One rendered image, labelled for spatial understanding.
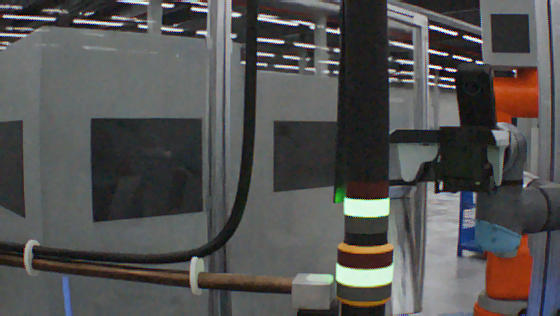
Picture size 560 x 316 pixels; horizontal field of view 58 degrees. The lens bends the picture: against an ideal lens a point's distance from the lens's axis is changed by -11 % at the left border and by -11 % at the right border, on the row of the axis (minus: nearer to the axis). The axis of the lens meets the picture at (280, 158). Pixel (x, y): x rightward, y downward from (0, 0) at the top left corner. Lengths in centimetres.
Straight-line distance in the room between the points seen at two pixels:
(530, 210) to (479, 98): 25
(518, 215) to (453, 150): 22
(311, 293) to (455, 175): 30
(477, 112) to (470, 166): 7
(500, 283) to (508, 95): 143
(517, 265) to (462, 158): 369
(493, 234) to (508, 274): 351
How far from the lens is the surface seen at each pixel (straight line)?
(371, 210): 41
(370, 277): 42
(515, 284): 437
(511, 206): 85
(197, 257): 46
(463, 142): 67
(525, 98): 439
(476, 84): 68
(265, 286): 45
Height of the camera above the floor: 167
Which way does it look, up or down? 3 degrees down
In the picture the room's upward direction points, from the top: straight up
